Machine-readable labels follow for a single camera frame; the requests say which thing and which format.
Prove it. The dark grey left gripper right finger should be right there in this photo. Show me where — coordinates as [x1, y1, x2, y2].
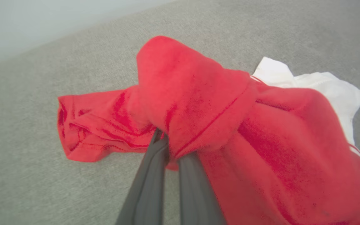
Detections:
[177, 152, 228, 225]

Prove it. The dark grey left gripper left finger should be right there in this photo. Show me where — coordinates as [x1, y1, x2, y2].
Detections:
[116, 128, 170, 225]

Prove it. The red and white garment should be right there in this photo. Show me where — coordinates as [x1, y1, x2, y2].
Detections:
[57, 35, 360, 225]

